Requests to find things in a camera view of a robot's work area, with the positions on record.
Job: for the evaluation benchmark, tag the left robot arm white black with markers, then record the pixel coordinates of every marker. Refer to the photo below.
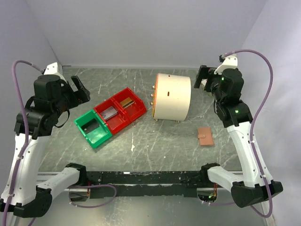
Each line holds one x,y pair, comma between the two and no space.
53,96

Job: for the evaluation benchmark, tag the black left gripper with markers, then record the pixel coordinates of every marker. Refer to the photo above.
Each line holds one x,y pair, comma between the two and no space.
79,96

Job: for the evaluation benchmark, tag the green plastic bin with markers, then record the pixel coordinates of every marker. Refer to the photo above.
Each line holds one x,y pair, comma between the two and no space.
92,127

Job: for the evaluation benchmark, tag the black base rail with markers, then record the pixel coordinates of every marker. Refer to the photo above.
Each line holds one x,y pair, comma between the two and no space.
190,184

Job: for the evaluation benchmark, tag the red plastic bin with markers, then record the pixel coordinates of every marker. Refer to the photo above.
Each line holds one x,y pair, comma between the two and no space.
134,111
116,123

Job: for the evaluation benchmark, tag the white round drawer cabinet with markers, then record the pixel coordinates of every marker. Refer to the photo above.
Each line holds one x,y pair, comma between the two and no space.
171,97

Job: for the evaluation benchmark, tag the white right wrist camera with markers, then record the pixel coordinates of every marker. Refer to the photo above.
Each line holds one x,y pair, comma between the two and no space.
227,62

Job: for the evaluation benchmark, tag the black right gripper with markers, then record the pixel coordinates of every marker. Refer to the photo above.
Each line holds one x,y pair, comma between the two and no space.
206,73

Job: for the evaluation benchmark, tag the brown leather card holder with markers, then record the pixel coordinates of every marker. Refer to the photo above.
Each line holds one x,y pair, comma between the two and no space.
205,136

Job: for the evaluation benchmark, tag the silver purple card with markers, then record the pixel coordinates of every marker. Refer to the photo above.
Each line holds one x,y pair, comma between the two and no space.
108,113

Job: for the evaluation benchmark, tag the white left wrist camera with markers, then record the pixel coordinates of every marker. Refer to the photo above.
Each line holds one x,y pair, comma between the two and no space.
54,68

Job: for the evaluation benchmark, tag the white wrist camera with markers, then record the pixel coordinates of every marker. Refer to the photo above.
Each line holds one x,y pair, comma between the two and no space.
54,68
227,62

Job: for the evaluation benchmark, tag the gold card in bin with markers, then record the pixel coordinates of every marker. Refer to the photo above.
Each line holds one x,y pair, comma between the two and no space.
126,102

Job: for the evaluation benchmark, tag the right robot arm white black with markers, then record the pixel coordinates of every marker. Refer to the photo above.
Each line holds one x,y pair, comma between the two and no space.
256,184

